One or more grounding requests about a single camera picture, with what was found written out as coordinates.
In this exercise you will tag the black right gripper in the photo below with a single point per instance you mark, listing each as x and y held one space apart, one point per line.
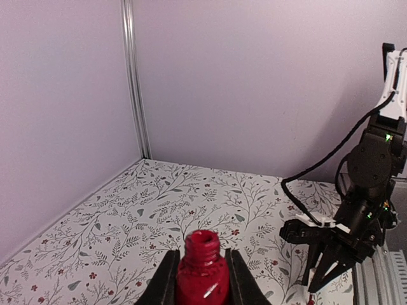
351 241

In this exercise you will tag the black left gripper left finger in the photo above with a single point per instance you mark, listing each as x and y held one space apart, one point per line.
162 286

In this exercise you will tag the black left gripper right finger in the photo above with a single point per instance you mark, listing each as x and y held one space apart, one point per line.
243 287

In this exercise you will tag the red nail polish bottle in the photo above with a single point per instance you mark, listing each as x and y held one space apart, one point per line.
202 274

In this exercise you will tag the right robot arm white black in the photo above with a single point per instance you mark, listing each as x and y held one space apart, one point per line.
366 211

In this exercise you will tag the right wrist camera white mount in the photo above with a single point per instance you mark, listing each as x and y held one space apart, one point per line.
303 230

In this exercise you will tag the aluminium front rail frame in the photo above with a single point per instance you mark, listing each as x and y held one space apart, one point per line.
382 278

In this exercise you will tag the aluminium corner post right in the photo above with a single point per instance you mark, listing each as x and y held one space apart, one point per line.
133 78

